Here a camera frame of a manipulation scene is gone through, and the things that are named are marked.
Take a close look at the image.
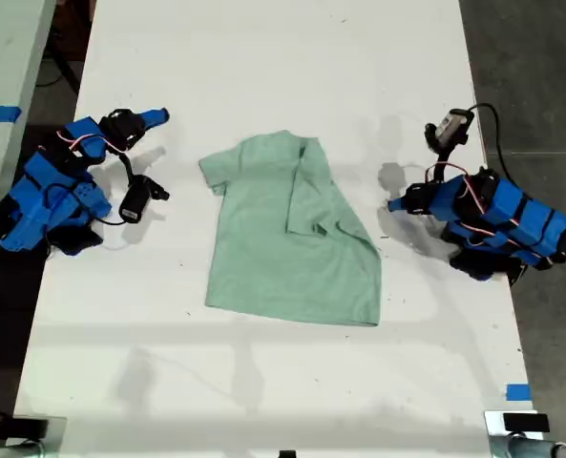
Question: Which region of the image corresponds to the metal bracket with black box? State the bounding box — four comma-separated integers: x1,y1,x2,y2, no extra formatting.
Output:
10,415,68,458
483,409,552,438

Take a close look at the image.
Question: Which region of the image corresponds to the short black camera stalk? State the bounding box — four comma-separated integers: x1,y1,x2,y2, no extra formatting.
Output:
432,150,451,185
119,152,138,185

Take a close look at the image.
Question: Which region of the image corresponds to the pale side table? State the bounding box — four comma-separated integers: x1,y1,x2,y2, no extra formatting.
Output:
0,0,57,297

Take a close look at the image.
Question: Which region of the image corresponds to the pale green T-shirt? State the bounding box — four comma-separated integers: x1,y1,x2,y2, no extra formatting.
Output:
199,129,384,328

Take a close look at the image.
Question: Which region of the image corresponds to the black camera box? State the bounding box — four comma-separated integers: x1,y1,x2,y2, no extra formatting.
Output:
118,175,171,224
424,108,471,155

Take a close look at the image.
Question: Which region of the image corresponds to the small blue tape piece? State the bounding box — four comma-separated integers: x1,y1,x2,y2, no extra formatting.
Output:
506,383,534,403

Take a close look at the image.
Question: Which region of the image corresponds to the grey metal pipe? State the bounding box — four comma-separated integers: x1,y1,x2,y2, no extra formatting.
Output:
0,441,40,458
490,435,566,458

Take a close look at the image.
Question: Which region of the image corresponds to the black floor cable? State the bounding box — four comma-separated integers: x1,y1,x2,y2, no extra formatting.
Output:
36,42,82,96

